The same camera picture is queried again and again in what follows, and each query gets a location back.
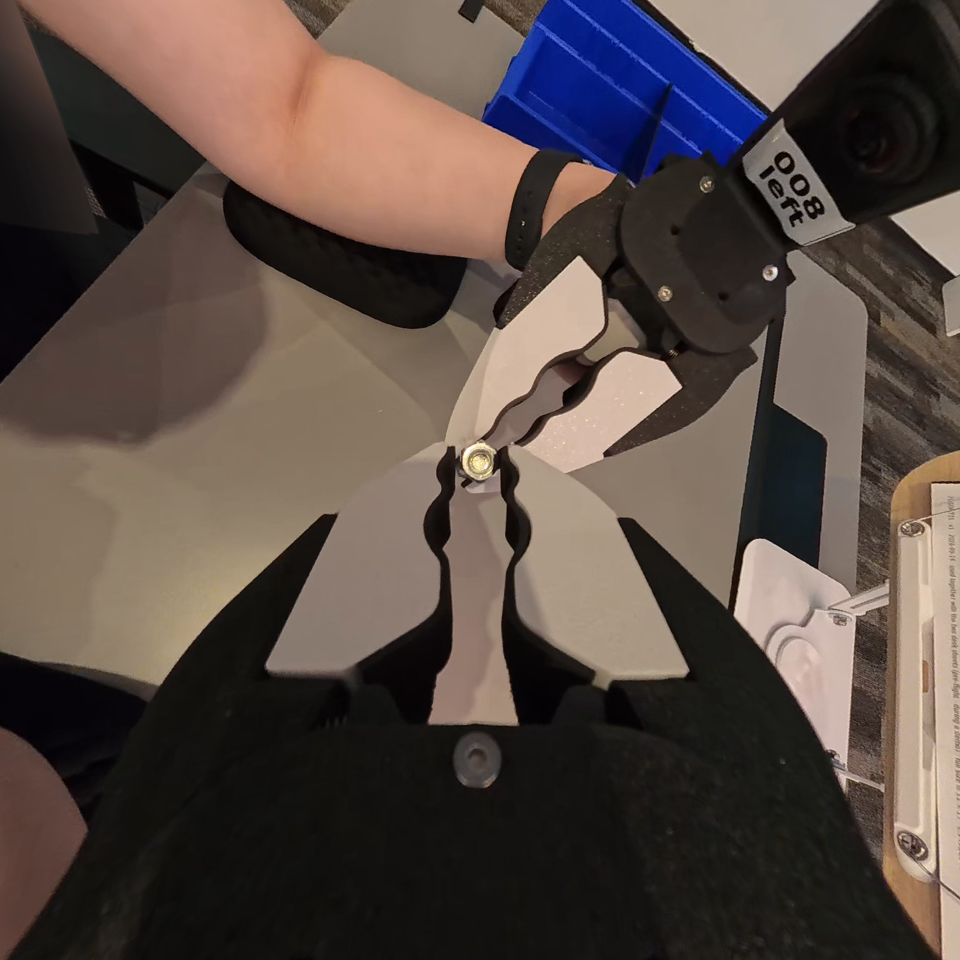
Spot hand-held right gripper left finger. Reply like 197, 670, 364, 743
264, 444, 456, 681

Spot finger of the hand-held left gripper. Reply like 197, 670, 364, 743
442, 255, 610, 451
508, 352, 685, 475

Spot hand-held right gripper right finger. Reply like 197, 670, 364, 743
501, 446, 690, 683

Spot blue divided plastic bin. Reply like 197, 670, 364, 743
482, 0, 774, 186

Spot person's left forearm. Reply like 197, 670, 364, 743
18, 0, 541, 265

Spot person's left hand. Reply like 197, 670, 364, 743
540, 161, 618, 241

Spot black fitness wristband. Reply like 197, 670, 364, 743
504, 150, 588, 271

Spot black wrist rest pad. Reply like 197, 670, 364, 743
222, 180, 468, 330

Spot printed instruction poster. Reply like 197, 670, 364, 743
930, 480, 960, 960

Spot person's bare leg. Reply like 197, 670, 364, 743
0, 727, 89, 960

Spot dark teal office chair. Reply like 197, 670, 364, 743
30, 22, 207, 234

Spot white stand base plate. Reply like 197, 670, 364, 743
733, 538, 892, 789

